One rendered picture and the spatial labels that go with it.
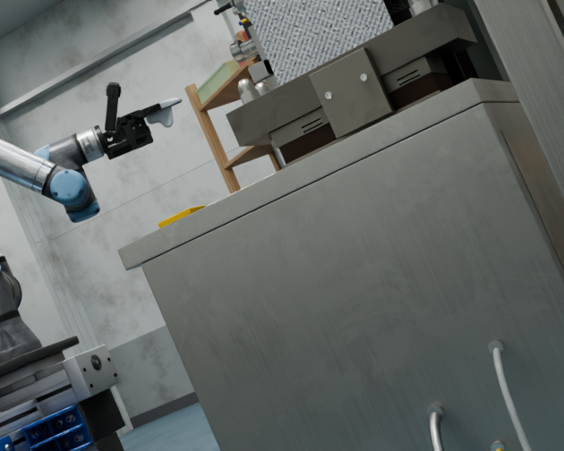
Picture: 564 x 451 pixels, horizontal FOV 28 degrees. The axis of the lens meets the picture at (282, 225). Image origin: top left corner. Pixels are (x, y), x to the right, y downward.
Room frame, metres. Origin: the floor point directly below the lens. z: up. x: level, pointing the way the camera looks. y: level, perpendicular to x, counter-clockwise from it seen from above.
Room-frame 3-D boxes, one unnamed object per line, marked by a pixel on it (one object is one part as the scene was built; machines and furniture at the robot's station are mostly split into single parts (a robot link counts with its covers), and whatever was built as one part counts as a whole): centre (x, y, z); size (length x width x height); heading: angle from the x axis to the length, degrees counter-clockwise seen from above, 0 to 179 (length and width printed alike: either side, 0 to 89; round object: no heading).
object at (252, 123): (1.84, -0.20, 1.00); 0.40 x 0.16 x 0.06; 68
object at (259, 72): (2.12, -0.09, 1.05); 0.06 x 0.05 x 0.31; 68
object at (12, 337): (2.43, 0.66, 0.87); 0.15 x 0.15 x 0.10
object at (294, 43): (1.97, -0.21, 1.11); 0.23 x 0.01 x 0.18; 68
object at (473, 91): (2.93, -0.50, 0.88); 2.52 x 0.66 x 0.04; 158
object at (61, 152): (2.59, 0.41, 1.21); 0.11 x 0.08 x 0.09; 96
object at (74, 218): (2.57, 0.41, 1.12); 0.11 x 0.08 x 0.11; 6
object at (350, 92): (1.75, -0.18, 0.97); 0.10 x 0.03 x 0.11; 68
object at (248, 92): (1.86, -0.04, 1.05); 0.04 x 0.04 x 0.04
